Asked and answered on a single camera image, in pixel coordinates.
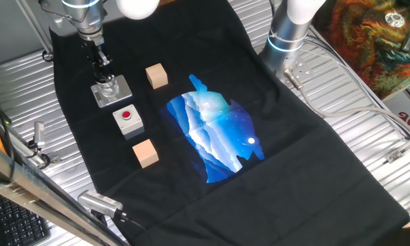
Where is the metal angle bracket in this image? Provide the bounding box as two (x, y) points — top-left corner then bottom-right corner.
(385, 131), (410, 163)

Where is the white box with red button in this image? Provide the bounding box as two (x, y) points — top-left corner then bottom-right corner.
(112, 103), (146, 141)

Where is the light wooden cube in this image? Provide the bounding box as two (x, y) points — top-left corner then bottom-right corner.
(145, 62), (169, 90)
(132, 139), (160, 169)

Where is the silver depth camera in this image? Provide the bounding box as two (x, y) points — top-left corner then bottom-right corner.
(77, 189), (124, 219)

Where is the small silver bracket device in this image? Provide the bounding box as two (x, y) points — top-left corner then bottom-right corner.
(33, 120), (46, 150)

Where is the colourful orange painted cloth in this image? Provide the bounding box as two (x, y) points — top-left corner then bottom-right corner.
(310, 0), (410, 100)

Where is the grey cable with metal connector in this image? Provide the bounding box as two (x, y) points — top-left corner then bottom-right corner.
(283, 68), (410, 139)

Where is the thin metal rod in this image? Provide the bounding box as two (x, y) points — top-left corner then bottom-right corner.
(15, 0), (55, 57)

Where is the white box with red print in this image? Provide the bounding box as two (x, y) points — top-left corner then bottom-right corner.
(382, 81), (410, 139)

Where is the clear glass jar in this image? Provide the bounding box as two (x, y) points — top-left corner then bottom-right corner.
(98, 81), (121, 99)

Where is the silver digital scale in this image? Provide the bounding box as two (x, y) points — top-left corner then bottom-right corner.
(90, 74), (133, 109)

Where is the black computer keyboard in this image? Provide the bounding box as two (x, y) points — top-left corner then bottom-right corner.
(0, 193), (52, 246)

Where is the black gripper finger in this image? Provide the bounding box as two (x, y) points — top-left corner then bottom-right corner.
(85, 53), (98, 80)
(100, 50), (113, 81)

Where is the black cloth with blue print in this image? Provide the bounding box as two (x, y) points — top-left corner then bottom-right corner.
(49, 0), (410, 246)

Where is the black camera cable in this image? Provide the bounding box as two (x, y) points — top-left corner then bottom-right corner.
(118, 210), (154, 246)

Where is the silver round metal disc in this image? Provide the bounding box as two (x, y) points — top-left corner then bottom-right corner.
(385, 12), (406, 29)

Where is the aluminium frame beam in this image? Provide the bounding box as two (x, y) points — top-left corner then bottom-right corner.
(0, 138), (126, 246)

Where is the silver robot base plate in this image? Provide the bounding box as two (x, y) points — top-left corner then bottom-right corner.
(271, 54), (315, 86)

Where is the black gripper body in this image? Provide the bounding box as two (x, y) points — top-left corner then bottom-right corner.
(85, 40), (107, 75)

